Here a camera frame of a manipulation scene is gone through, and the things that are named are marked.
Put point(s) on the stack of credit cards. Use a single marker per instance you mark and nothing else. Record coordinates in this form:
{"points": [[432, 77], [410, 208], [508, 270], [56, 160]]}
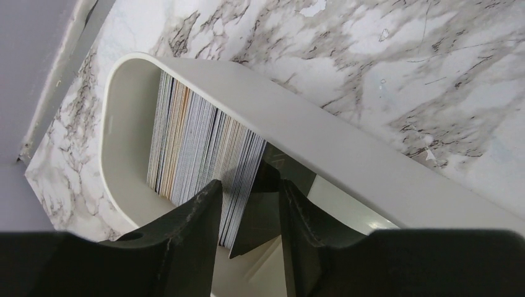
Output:
{"points": [[193, 143]]}

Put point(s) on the white oblong plastic tray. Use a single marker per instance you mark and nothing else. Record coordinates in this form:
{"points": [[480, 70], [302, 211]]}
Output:
{"points": [[403, 191]]}

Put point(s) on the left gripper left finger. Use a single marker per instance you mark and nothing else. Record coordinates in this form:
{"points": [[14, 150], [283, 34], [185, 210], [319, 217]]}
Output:
{"points": [[173, 255]]}

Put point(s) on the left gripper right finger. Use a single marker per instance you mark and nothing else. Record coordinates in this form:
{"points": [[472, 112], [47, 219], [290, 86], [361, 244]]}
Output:
{"points": [[324, 257]]}

